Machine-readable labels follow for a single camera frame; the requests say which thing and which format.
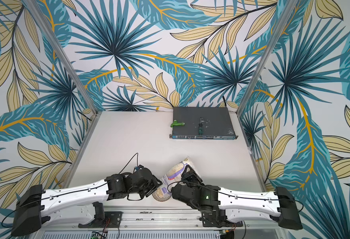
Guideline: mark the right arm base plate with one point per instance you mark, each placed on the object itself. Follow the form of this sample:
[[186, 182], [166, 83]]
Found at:
[[217, 219]]

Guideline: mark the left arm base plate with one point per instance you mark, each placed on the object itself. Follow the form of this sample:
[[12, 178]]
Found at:
[[109, 220]]

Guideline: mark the aluminium frame post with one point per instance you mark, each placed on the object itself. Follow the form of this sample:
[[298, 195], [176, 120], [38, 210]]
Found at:
[[282, 22], [56, 46]]

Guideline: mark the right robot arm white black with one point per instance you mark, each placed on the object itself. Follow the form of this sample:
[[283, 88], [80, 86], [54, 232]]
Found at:
[[221, 207]]

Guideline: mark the oatmeal bag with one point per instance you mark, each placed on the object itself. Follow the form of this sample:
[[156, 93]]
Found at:
[[174, 175]]

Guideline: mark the right aluminium frame post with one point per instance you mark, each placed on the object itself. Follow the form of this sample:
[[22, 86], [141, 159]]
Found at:
[[282, 22]]

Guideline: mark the grey network switch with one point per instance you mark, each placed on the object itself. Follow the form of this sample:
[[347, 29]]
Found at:
[[217, 124]]

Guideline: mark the patterned breakfast bowl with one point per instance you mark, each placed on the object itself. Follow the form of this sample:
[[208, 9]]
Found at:
[[161, 196]]

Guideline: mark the dark green screwdriver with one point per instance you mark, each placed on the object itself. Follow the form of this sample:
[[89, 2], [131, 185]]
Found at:
[[201, 131]]

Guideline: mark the green T-handle tool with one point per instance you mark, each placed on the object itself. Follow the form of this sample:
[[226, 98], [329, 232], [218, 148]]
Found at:
[[176, 123]]

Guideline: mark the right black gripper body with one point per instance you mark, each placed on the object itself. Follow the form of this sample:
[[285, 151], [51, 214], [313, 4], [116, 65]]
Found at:
[[188, 177]]

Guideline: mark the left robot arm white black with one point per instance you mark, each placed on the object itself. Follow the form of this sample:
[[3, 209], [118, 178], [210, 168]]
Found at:
[[82, 204]]

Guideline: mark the left aluminium frame post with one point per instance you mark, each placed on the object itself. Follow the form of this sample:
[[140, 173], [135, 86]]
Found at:
[[56, 46]]

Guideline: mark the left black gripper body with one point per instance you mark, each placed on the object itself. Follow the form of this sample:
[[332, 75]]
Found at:
[[147, 189]]

